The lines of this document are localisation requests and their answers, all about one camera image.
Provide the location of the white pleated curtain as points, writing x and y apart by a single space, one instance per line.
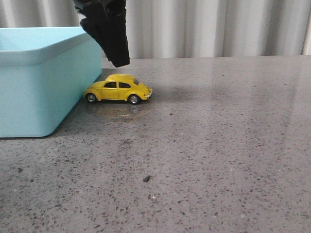
188 28

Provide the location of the small black debris piece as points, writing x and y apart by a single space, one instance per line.
147 178

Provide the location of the yellow toy beetle car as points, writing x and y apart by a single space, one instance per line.
118 87

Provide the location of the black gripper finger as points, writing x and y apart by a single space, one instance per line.
105 22

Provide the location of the light blue plastic box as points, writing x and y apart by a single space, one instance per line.
43 74

